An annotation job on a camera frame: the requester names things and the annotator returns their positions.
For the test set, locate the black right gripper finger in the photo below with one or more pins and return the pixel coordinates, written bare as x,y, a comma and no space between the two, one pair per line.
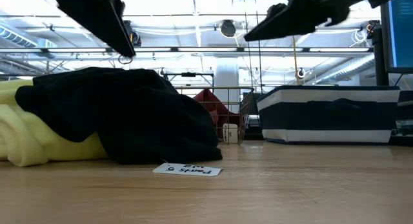
287,24
277,8

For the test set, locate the black pants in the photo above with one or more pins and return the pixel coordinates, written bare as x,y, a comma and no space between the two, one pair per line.
129,114

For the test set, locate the maroon cloth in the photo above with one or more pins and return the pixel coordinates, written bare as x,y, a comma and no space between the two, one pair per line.
216,104

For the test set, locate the yellow cloth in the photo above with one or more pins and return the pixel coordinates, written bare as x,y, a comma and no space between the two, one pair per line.
29,137

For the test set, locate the black monitor stand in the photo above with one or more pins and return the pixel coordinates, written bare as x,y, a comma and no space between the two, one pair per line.
380,56

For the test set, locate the white pillar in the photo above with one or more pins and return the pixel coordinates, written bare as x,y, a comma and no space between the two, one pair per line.
226,75

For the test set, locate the long horizontal light bar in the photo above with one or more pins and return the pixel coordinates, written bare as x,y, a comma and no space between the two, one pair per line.
206,49

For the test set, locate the black computer monitor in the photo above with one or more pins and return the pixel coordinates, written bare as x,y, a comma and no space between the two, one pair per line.
401,30

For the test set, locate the navy white striped fabric bin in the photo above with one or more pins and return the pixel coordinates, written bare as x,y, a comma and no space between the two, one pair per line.
329,116

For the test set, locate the handwritten white paper tag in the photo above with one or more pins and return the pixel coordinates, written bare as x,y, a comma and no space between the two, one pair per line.
187,169

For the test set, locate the black metal rack frame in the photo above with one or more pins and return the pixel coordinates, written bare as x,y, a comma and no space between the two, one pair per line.
188,75

